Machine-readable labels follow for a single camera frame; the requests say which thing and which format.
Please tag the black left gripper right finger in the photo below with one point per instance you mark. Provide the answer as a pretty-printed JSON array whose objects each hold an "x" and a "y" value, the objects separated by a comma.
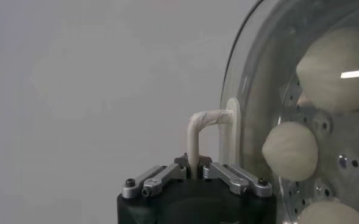
[{"x": 237, "y": 181}]

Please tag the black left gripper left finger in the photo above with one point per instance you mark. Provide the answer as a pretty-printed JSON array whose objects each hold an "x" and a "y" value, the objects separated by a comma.
[{"x": 158, "y": 181}]

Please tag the white steamed baozi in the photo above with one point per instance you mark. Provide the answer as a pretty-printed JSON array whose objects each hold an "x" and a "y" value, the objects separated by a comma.
[
  {"x": 334, "y": 88},
  {"x": 331, "y": 214},
  {"x": 290, "y": 151}
]

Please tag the stainless steel steamer basket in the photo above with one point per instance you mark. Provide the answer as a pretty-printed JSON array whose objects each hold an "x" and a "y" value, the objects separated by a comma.
[{"x": 350, "y": 146}]

